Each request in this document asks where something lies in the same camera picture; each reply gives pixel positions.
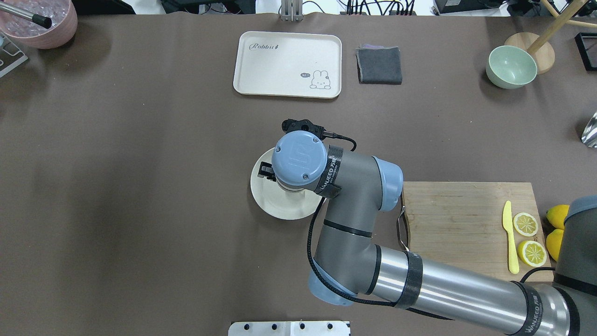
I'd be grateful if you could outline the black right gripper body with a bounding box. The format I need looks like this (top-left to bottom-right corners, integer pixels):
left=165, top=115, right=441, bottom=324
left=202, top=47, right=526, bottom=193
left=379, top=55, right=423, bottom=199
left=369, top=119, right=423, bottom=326
left=281, top=119, right=326, bottom=140

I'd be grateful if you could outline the beige round plate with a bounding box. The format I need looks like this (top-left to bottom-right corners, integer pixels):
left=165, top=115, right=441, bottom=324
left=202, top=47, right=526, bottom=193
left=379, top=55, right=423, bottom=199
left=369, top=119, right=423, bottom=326
left=250, top=148, right=321, bottom=220

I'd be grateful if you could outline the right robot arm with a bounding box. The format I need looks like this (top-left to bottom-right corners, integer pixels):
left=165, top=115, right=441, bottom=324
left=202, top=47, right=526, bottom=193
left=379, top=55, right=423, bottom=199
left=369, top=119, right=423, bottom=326
left=258, top=119, right=596, bottom=336

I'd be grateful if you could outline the cream rabbit tray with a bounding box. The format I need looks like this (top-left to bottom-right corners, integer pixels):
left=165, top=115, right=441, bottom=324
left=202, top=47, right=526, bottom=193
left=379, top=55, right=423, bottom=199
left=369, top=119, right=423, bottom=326
left=233, top=31, right=342, bottom=98

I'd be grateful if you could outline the black tray with glasses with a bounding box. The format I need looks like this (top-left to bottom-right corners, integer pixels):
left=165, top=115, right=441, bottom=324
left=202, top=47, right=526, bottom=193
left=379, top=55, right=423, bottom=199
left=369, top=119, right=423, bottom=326
left=574, top=32, right=597, bottom=72

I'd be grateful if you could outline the grey folded cloth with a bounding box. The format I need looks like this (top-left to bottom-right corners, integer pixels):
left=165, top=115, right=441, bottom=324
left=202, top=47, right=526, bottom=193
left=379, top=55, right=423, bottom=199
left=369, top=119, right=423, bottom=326
left=355, top=44, right=403, bottom=85

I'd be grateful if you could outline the bamboo cutting board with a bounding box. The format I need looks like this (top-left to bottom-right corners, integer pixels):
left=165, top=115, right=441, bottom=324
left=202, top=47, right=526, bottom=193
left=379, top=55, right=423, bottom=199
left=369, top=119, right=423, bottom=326
left=402, top=182, right=540, bottom=281

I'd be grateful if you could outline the mint green bowl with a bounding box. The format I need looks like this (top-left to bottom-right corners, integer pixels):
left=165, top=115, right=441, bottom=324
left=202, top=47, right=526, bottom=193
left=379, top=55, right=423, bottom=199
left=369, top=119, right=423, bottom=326
left=485, top=45, right=539, bottom=90

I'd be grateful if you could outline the yellow plastic knife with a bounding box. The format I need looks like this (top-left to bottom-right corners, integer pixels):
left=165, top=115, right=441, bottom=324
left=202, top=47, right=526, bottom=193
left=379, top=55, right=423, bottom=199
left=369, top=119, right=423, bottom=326
left=501, top=200, right=520, bottom=274

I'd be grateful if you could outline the lemon half slice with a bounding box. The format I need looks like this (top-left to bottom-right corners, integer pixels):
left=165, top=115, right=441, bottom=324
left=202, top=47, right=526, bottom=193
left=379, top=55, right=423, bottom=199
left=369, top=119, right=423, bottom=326
left=513, top=212, right=540, bottom=238
left=516, top=240, right=548, bottom=268

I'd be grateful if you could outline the pink bowl with ice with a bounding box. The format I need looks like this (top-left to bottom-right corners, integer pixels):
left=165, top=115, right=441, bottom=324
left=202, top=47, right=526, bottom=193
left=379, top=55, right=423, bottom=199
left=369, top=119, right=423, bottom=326
left=0, top=0, right=77, bottom=49

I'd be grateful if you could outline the steel muddler tool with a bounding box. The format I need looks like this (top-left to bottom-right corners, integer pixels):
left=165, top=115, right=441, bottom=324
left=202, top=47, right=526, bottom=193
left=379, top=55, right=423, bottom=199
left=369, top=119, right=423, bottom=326
left=0, top=1, right=53, bottom=28

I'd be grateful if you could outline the wooden mug tree stand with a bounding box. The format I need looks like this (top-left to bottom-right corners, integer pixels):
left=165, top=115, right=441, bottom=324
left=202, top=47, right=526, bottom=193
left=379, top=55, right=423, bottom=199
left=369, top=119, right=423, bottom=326
left=505, top=0, right=596, bottom=75

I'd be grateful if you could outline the whole yellow lemon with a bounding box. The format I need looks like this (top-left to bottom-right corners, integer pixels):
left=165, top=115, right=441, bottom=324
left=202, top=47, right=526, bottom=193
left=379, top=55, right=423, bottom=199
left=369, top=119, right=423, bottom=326
left=546, top=204, right=570, bottom=230
left=545, top=228, right=564, bottom=262

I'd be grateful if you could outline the white cup rack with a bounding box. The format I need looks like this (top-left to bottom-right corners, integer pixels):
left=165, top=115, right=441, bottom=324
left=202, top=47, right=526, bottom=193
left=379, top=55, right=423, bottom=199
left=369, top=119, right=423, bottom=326
left=0, top=33, right=28, bottom=78

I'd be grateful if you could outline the metal scoop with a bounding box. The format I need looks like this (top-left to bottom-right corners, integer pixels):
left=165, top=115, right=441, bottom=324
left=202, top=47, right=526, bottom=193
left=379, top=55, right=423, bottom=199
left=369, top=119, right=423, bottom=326
left=580, top=112, right=597, bottom=148

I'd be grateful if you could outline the aluminium frame post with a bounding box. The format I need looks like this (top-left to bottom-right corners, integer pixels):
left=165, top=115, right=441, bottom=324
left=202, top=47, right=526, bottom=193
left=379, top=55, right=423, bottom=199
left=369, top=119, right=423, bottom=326
left=279, top=0, right=304, bottom=22

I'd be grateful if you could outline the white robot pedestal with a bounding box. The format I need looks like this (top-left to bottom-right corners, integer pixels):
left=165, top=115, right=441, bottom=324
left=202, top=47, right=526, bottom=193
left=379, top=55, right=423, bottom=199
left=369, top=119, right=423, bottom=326
left=228, top=320, right=351, bottom=336

